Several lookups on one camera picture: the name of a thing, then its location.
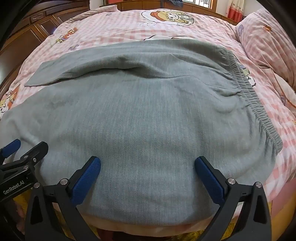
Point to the peach bed sheet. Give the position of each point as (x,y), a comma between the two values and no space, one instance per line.
(150,222)

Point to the dark cloth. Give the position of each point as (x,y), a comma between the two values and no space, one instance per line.
(175,1)

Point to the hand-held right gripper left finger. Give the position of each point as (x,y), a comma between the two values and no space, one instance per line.
(86,183)

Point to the window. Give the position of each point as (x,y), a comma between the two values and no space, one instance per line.
(201,2)

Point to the grey pants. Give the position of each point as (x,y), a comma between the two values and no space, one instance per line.
(138,127)

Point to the yellow fuzzy garment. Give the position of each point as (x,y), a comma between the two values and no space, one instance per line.
(63,224)

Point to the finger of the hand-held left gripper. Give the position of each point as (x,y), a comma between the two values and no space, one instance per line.
(35,153)
(10,148)

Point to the pink checked pillow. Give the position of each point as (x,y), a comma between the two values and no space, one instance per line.
(266,41)

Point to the white and red curtain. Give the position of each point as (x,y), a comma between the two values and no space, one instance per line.
(233,10)

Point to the dark wooden headboard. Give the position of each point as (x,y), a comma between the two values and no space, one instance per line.
(34,25)

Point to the pink checked printed blanket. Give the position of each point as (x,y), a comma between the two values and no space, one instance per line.
(138,25)

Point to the wooden low cabinet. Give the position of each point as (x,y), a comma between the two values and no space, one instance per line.
(143,2)

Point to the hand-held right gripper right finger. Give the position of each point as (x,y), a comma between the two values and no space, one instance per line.
(209,183)

